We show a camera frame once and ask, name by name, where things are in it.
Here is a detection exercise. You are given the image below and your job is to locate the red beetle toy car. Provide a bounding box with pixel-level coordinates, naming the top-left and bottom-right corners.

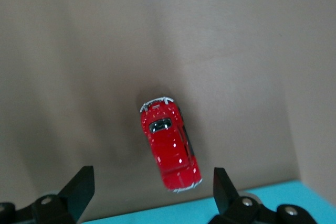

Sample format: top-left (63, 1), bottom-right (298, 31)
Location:
top-left (139, 95), bottom-right (203, 194)

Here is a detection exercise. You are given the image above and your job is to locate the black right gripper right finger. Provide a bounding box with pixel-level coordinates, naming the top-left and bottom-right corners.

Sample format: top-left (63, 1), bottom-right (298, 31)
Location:
top-left (209, 167), bottom-right (320, 224)

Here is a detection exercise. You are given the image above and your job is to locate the blue plastic box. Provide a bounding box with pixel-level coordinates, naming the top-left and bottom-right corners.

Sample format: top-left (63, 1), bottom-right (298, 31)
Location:
top-left (78, 179), bottom-right (336, 224)

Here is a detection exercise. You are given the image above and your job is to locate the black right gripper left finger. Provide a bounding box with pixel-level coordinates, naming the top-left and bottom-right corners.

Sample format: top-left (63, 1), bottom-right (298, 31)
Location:
top-left (0, 165), bottom-right (95, 224)

